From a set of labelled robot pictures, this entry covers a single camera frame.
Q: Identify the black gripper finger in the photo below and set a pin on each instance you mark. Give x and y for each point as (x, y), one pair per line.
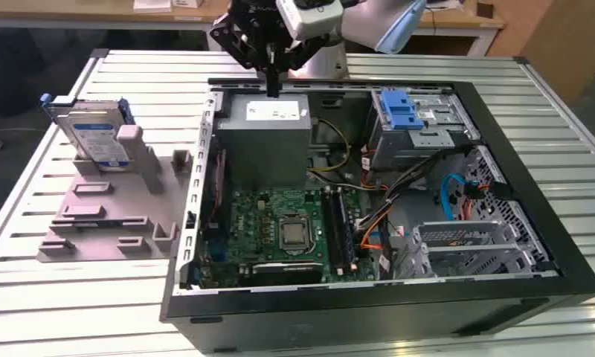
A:
(302, 52)
(232, 41)

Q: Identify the silver CPU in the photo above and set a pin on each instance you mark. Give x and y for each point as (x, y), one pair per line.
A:
(295, 235)

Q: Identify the black graphics card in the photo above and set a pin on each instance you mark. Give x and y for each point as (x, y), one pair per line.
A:
(283, 269)

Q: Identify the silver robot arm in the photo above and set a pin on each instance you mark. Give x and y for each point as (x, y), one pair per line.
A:
(330, 61)

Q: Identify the white paper sheet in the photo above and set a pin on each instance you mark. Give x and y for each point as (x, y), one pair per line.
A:
(151, 4)

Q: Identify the hard disk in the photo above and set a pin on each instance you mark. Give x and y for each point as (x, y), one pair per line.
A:
(96, 141)

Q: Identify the grey parts rack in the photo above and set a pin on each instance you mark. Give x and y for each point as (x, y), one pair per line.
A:
(119, 208)

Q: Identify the RAM stick on rack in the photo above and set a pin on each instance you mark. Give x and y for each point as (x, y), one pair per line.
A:
(99, 224)

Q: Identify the brown wooden cabinet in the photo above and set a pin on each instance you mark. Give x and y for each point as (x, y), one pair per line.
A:
(565, 37)

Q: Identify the wooden desk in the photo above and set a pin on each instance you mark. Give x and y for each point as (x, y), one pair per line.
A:
(79, 15)

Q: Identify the green motherboard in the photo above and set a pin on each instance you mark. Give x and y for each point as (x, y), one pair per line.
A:
(258, 230)

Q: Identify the metal optical drive cage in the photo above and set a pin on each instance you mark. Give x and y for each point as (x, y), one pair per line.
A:
(426, 139)

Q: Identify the grey power supply unit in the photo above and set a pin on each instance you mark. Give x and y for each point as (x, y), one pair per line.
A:
(263, 148)

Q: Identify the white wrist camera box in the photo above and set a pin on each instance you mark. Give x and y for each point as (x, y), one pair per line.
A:
(312, 18)

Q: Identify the small white paper label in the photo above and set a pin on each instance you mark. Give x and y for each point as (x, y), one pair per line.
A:
(186, 3)

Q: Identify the blue plastic drive latch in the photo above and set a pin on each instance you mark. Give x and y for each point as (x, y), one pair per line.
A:
(402, 109)

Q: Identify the black PC case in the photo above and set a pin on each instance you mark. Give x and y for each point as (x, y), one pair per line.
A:
(376, 308)

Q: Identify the metal disk bay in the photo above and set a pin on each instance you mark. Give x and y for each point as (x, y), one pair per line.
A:
(471, 256)

